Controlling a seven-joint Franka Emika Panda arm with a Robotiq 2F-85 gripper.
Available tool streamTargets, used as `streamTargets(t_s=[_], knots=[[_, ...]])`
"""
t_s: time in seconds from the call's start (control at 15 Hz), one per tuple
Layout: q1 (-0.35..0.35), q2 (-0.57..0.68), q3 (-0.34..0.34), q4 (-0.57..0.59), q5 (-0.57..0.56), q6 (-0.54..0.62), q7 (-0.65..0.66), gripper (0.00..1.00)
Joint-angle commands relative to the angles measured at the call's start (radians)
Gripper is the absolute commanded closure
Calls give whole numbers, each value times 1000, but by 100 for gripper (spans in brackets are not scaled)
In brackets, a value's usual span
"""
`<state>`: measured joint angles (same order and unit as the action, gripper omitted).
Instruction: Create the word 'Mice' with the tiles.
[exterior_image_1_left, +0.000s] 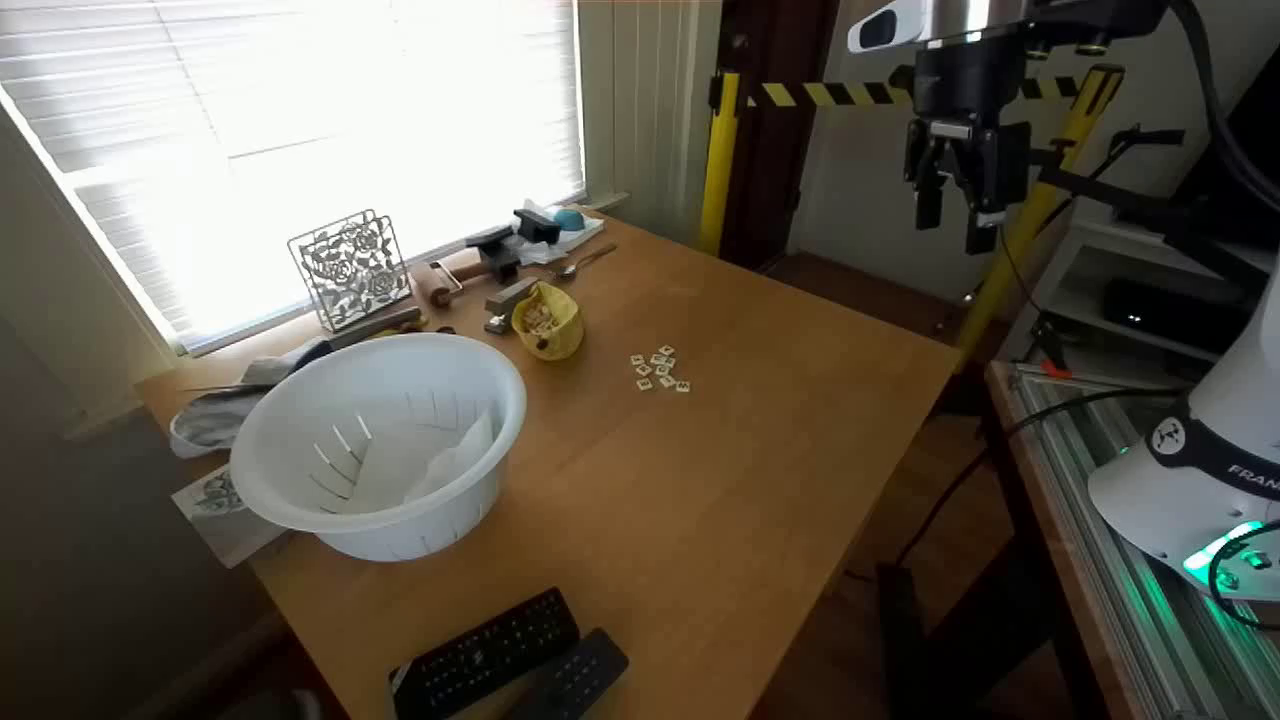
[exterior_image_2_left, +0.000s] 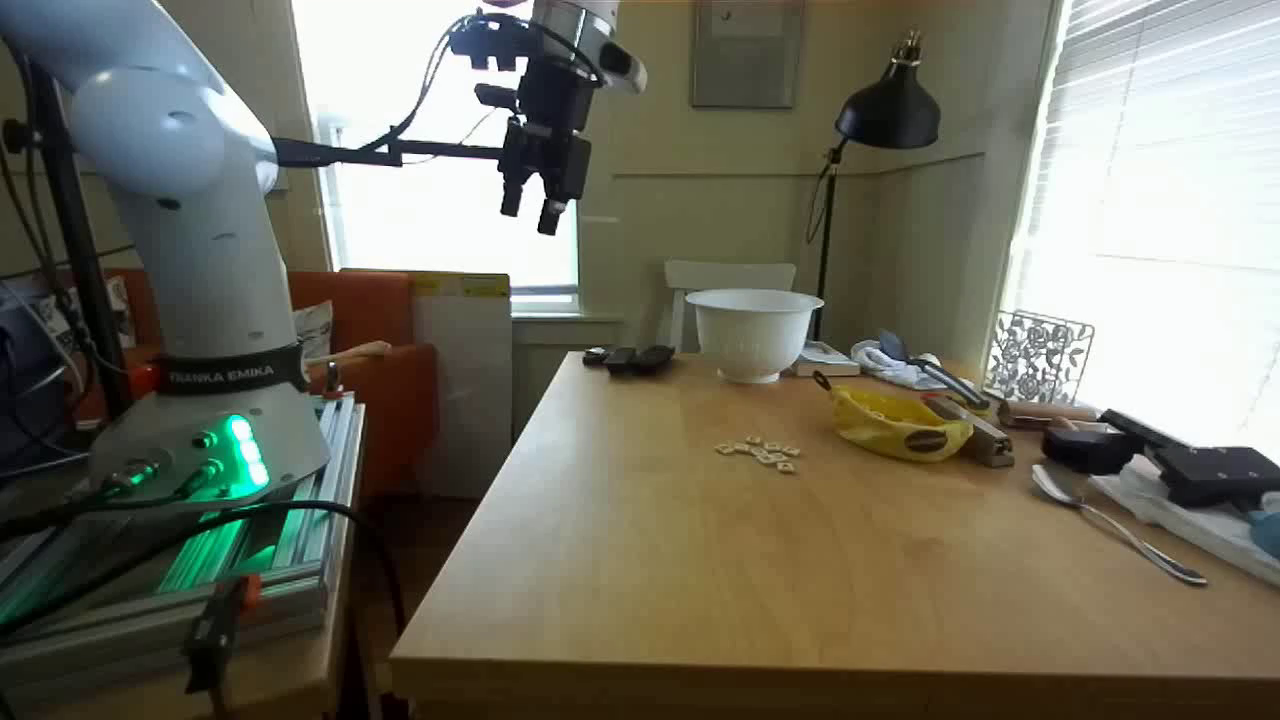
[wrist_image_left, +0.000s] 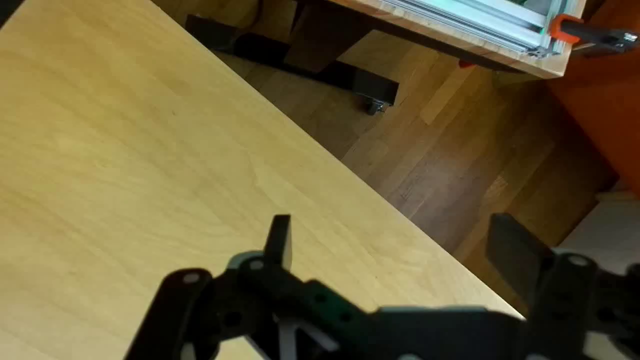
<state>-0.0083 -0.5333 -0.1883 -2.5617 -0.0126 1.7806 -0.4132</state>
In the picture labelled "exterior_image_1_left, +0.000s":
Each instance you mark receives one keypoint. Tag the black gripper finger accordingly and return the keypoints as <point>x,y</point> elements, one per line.
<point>929,201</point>
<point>980,228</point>

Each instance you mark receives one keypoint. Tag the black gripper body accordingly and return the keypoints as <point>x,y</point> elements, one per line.
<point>975,144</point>

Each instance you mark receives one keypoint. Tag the white letter M tile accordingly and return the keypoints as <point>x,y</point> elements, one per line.
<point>682,390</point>

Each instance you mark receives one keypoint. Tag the white shelf unit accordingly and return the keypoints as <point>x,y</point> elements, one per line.
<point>1087,260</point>

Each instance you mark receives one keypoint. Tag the yellow black striped bar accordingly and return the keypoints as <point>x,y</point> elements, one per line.
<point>824,92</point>

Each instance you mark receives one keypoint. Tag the black device on shelf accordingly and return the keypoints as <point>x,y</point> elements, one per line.
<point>1162,310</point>

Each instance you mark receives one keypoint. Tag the black monitor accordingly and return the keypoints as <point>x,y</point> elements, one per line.
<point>1253,175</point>

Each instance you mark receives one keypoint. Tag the metal spoon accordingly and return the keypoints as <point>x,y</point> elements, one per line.
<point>585,260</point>

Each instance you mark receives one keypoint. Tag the white flat tray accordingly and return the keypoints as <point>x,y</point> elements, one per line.
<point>577,241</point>

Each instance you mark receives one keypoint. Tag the teal object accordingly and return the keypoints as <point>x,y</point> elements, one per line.
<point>569,216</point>

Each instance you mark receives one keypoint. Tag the black boxy device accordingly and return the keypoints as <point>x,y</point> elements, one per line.
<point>537,227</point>

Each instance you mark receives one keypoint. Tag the yellow plastic bowl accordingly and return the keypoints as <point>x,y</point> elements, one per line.
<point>562,341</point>

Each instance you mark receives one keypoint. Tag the gray metal block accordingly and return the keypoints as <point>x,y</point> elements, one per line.
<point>509,301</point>

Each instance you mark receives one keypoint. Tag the aluminium robot mounting platform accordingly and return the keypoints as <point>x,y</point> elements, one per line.
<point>1132,643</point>

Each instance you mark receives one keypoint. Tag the black round-bodied tool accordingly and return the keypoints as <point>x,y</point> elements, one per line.
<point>493,254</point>

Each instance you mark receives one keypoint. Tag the brown wooden block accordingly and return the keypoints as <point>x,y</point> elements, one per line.
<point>437,287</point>

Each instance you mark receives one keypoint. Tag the dark long tool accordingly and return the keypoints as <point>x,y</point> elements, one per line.
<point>375,326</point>

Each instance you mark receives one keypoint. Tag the QR code marker card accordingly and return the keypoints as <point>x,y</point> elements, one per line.
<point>349,266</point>

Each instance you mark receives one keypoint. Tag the small black remote control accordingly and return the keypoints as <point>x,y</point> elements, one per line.
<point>573,678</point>

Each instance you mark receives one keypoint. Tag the white window blinds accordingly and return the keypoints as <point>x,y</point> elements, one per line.
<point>334,122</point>

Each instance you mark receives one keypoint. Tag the large white plastic bowl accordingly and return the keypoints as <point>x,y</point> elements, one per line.
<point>400,520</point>

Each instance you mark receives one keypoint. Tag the large black remote control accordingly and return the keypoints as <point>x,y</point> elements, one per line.
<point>484,652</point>

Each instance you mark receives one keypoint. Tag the white gray cloth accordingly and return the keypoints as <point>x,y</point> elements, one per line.
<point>212,414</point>

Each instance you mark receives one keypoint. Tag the printed paper card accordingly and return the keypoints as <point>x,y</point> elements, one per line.
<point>221,513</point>

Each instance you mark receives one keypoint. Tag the yellow post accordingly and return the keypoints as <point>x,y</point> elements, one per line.
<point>718,160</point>
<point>1013,266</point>

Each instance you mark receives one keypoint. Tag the black camera mount rod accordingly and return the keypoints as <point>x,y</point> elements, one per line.
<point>1149,136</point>

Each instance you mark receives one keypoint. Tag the white ribbed wall panel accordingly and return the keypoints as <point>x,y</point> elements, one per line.
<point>644,104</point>

